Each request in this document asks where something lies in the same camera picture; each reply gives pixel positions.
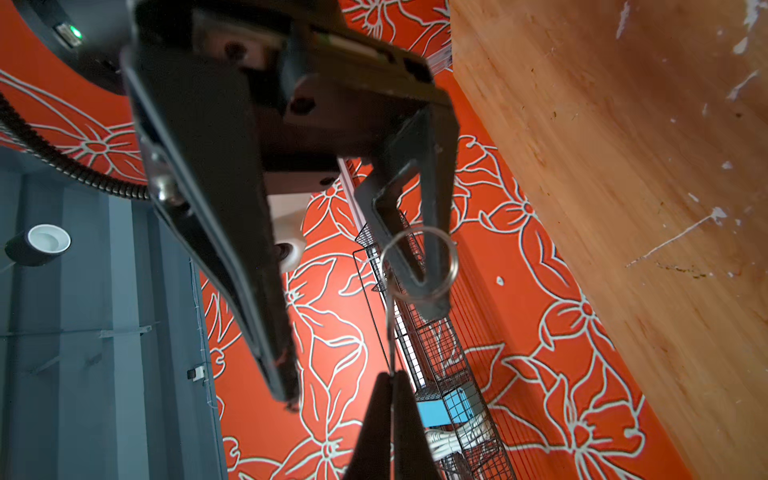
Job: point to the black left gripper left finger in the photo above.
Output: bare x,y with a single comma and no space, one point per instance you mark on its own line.
371,455

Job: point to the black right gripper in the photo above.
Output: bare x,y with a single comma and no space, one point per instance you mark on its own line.
231,99

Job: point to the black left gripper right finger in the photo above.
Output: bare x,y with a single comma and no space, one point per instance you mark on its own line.
412,455

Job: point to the black ceiling spotlight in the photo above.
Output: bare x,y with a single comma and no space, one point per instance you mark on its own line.
38,245

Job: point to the black wire wall basket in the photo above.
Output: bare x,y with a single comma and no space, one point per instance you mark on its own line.
466,349

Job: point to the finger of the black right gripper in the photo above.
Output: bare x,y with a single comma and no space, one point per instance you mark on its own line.
420,210

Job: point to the small silver key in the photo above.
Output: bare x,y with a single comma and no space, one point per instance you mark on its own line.
426,283

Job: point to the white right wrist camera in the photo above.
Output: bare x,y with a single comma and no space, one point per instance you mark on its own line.
288,212

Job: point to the light blue box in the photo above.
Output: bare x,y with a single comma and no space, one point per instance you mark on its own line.
455,408

